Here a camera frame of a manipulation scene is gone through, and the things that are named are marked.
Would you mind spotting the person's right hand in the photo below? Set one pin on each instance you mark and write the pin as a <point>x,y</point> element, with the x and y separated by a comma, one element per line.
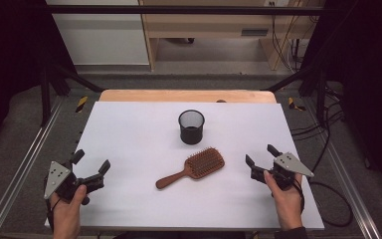
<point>288,205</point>

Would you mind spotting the black horizontal frame bar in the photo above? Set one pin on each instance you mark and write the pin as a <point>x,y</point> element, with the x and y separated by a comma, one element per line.
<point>179,9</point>

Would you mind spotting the aluminium rail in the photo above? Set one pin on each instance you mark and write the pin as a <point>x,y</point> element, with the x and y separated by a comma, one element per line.
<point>20,172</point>
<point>348,179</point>

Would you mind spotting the brown wooden hairbrush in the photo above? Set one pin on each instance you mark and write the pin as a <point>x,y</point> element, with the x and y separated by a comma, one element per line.
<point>202,164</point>

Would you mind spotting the person's left hand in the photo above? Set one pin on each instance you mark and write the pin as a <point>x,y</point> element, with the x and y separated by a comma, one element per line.
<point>67,212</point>

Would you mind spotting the black metal stand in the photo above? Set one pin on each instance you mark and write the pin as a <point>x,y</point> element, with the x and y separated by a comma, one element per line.
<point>320,96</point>
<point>45,96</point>

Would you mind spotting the light wooden desk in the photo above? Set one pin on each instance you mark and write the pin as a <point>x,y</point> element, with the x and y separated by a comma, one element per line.
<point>212,23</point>

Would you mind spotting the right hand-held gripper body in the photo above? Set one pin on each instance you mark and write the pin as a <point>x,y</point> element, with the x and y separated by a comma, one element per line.
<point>290,164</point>

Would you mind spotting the black mesh cup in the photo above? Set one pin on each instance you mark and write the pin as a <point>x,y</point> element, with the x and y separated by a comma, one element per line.
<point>191,134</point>

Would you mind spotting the white cabinet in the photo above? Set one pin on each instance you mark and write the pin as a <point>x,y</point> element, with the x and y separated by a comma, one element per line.
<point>106,36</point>

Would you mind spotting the office chair base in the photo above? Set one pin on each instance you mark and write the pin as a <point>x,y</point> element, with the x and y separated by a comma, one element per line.
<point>190,40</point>

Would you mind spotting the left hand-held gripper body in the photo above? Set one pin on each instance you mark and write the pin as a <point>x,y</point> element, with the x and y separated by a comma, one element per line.
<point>67,186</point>

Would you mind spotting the black curtain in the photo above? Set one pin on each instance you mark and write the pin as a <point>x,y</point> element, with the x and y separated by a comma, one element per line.
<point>10,66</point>
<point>364,73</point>

